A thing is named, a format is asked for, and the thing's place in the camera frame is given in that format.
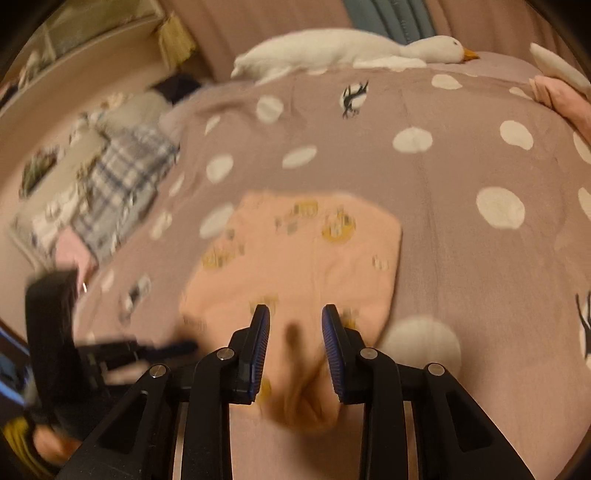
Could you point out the mauve polka dot bedspread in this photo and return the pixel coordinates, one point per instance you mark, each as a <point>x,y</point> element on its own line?
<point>492,191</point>

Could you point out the wall shelf cabinet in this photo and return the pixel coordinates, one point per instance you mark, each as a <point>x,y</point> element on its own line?
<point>70,27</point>

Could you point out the grey pillow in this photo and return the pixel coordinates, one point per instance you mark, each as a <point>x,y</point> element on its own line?
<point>144,108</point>

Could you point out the black tracking camera left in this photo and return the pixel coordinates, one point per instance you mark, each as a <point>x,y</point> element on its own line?
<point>68,397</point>

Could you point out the pink cloth on bedside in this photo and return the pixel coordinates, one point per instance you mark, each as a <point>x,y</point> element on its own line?
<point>71,253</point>

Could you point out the yellow fringe tassel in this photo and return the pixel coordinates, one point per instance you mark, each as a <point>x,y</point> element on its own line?
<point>175,43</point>

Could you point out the peach cartoon print shirt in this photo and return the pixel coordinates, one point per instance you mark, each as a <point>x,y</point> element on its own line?
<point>295,254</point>

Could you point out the white goose plush toy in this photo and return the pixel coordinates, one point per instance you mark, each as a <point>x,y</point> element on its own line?
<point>319,49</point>

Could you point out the teal curtain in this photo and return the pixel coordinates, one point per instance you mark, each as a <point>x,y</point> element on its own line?
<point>403,21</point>

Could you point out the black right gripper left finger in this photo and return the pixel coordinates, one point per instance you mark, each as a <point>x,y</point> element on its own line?
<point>186,408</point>

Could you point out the plaid grey blanket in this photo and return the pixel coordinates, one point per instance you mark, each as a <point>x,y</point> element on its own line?
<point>121,187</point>

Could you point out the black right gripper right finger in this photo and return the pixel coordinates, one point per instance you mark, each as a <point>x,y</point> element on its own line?
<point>455,438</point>

